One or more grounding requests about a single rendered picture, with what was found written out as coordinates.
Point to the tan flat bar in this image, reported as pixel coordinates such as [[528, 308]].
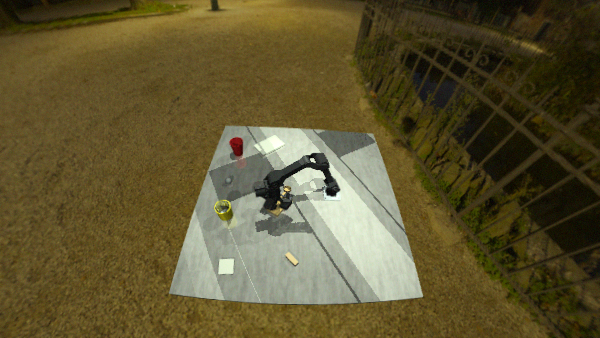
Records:
[[292, 259]]

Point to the red plastic cup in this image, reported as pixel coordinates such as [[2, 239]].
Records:
[[237, 145]]

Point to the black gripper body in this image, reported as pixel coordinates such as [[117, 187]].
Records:
[[285, 203]]

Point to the yellow open cylinder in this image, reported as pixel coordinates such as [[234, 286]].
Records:
[[223, 210]]

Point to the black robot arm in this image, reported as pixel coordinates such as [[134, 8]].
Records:
[[275, 179]]

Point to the white flat rectangular panel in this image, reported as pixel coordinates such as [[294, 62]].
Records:
[[269, 145]]

